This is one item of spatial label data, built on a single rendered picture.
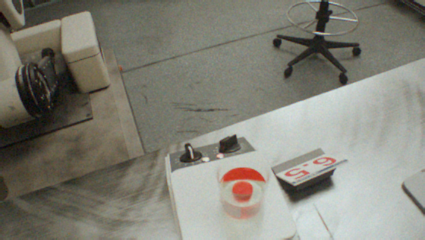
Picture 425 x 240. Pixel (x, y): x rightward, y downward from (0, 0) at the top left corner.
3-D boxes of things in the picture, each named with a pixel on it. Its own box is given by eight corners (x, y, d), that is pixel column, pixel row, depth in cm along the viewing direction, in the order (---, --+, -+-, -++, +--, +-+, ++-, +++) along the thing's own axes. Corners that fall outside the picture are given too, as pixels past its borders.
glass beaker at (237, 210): (269, 229, 33) (276, 189, 28) (218, 232, 34) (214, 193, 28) (263, 181, 38) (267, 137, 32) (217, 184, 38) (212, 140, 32)
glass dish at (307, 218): (336, 246, 40) (340, 239, 38) (294, 242, 40) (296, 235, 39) (335, 209, 43) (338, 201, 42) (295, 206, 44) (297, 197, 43)
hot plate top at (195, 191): (169, 175, 40) (168, 170, 39) (262, 153, 41) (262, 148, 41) (188, 268, 32) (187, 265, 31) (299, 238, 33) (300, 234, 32)
